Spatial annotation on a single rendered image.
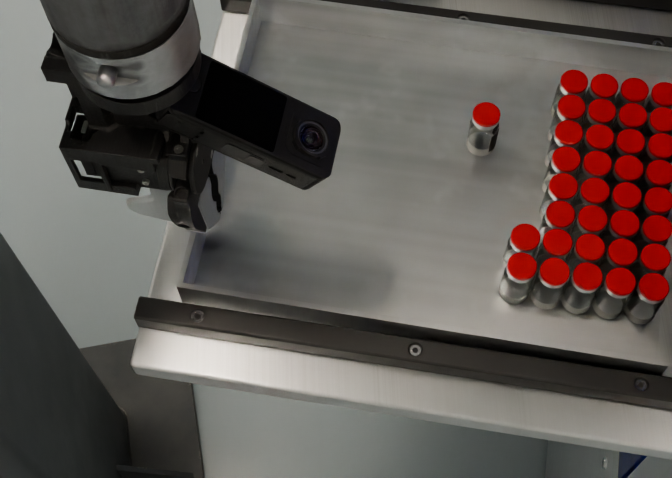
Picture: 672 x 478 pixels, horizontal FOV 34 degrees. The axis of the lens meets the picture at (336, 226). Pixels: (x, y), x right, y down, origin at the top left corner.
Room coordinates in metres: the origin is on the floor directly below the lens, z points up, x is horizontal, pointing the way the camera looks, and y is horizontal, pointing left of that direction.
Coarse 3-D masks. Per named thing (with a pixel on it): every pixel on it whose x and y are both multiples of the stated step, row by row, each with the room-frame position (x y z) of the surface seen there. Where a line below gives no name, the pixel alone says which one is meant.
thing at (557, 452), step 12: (552, 444) 0.38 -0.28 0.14; (564, 444) 0.35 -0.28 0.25; (552, 456) 0.36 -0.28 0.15; (564, 456) 0.33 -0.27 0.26; (576, 456) 0.31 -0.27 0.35; (588, 456) 0.29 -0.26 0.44; (600, 456) 0.27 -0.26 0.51; (612, 456) 0.25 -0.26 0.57; (552, 468) 0.34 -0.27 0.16; (564, 468) 0.31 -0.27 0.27; (576, 468) 0.29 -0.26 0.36; (588, 468) 0.27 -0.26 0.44; (600, 468) 0.26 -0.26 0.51; (612, 468) 0.24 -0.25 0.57
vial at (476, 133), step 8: (472, 120) 0.42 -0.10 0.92; (472, 128) 0.42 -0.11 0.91; (480, 128) 0.42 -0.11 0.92; (488, 128) 0.42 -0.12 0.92; (496, 128) 0.42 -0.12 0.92; (472, 136) 0.42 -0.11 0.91; (480, 136) 0.42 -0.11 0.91; (488, 136) 0.41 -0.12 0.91; (472, 144) 0.42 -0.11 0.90; (480, 144) 0.42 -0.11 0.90; (488, 144) 0.42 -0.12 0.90; (472, 152) 0.42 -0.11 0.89; (480, 152) 0.41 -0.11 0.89; (488, 152) 0.42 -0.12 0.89
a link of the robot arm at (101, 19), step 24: (48, 0) 0.33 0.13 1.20; (72, 0) 0.33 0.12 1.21; (96, 0) 0.32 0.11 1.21; (120, 0) 0.33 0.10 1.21; (144, 0) 0.33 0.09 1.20; (168, 0) 0.34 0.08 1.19; (72, 24) 0.33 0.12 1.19; (96, 24) 0.32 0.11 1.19; (120, 24) 0.33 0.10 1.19; (144, 24) 0.33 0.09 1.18; (168, 24) 0.34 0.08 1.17; (72, 48) 0.33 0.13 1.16; (96, 48) 0.32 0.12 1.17; (120, 48) 0.32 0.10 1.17; (144, 48) 0.33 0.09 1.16
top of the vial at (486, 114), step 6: (486, 102) 0.44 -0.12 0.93; (474, 108) 0.43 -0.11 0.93; (480, 108) 0.43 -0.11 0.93; (486, 108) 0.43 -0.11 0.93; (492, 108) 0.43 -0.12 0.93; (498, 108) 0.43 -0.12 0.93; (474, 114) 0.43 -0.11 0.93; (480, 114) 0.43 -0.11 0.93; (486, 114) 0.42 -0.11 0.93; (492, 114) 0.42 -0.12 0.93; (498, 114) 0.42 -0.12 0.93; (474, 120) 0.42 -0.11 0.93; (480, 120) 0.42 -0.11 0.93; (486, 120) 0.42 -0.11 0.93; (492, 120) 0.42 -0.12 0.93; (498, 120) 0.42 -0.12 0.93; (486, 126) 0.42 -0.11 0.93
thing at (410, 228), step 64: (256, 0) 0.55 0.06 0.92; (320, 0) 0.55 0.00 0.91; (256, 64) 0.51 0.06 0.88; (320, 64) 0.51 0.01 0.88; (384, 64) 0.50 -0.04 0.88; (448, 64) 0.50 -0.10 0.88; (512, 64) 0.50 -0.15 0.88; (576, 64) 0.50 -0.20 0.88; (640, 64) 0.49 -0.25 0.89; (384, 128) 0.44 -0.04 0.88; (448, 128) 0.44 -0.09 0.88; (512, 128) 0.44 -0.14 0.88; (256, 192) 0.39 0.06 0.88; (320, 192) 0.39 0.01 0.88; (384, 192) 0.39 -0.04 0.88; (448, 192) 0.39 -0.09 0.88; (512, 192) 0.38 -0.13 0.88; (192, 256) 0.33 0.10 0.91; (256, 256) 0.34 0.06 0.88; (320, 256) 0.34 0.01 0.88; (384, 256) 0.33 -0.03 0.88; (448, 256) 0.33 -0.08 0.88; (320, 320) 0.28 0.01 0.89; (384, 320) 0.27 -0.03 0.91; (448, 320) 0.28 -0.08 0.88; (512, 320) 0.28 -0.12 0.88; (576, 320) 0.28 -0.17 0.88
